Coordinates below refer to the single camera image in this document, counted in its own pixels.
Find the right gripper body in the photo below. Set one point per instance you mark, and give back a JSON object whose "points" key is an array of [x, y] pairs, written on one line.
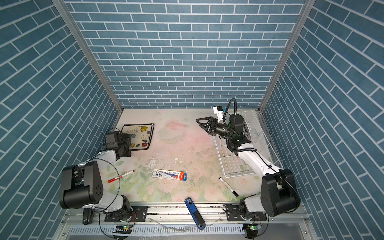
{"points": [[219, 129]]}

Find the black square plate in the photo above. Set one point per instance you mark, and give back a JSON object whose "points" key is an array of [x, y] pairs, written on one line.
{"points": [[141, 135]]}

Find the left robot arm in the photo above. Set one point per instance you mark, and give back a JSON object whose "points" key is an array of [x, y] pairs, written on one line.
{"points": [[82, 185]]}

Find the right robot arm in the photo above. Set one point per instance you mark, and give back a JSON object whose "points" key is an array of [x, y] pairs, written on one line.
{"points": [[278, 187]]}

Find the blue white pen box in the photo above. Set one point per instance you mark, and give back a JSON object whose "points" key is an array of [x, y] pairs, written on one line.
{"points": [[169, 175]]}

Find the black white marker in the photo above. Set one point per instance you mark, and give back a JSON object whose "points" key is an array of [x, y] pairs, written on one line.
{"points": [[229, 187]]}

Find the red marker pen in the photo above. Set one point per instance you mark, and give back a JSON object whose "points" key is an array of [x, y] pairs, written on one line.
{"points": [[121, 176]]}

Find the blue black stapler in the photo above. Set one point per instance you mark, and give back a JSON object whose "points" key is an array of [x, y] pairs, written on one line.
{"points": [[194, 212]]}

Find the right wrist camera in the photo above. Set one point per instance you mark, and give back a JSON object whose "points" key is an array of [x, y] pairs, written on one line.
{"points": [[219, 111]]}

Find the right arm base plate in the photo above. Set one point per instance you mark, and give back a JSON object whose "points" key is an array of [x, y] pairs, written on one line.
{"points": [[235, 214]]}

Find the aluminium mounting rail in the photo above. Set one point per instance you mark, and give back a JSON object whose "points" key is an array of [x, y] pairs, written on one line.
{"points": [[296, 223]]}

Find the white slotted cable duct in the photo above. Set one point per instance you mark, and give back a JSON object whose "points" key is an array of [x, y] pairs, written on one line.
{"points": [[157, 230]]}

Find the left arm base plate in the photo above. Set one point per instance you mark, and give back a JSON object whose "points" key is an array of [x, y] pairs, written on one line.
{"points": [[134, 214]]}

